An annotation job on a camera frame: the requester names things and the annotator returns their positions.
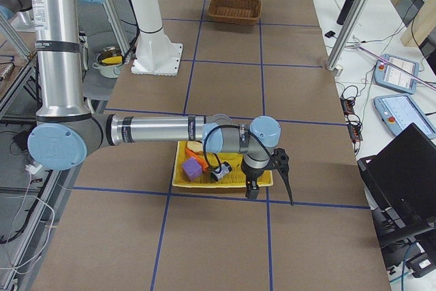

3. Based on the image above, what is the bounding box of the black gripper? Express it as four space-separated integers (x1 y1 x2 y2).
240 154 269 199

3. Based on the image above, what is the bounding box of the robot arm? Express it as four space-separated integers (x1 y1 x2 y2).
1 0 33 22
27 0 290 199

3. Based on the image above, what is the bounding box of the yellow plastic basket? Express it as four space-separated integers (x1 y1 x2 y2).
172 140 275 189

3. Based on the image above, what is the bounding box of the brown wicker basket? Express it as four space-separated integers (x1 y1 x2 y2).
207 0 262 26

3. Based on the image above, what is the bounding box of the toy carrot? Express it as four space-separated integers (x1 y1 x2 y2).
185 147 208 172

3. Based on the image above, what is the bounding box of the purple foam cube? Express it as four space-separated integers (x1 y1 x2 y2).
182 157 202 181

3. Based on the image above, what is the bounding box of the bread slice toy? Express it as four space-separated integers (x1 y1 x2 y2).
187 141 203 154

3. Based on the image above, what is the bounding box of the black laptop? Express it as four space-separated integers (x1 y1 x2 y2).
358 123 435 247

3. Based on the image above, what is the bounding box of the near teach pendant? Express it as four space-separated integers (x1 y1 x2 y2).
373 94 435 139

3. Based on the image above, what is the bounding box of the teach pendant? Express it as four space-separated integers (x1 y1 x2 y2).
373 94 435 139
374 53 420 94

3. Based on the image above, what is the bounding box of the small black phone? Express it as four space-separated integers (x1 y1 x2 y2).
324 31 336 38

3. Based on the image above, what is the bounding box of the far teach pendant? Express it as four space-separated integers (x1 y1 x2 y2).
374 53 420 94

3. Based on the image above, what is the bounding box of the steel pot with corn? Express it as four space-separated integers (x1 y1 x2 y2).
92 46 123 79

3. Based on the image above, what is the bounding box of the black water bottle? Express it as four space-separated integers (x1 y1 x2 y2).
337 0 355 25

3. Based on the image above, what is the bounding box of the usb hub with cables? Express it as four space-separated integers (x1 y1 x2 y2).
339 85 363 155

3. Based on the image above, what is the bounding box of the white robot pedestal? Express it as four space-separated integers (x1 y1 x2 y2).
131 0 183 76

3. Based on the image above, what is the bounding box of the aluminium frame post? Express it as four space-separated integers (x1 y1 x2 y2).
326 0 368 77

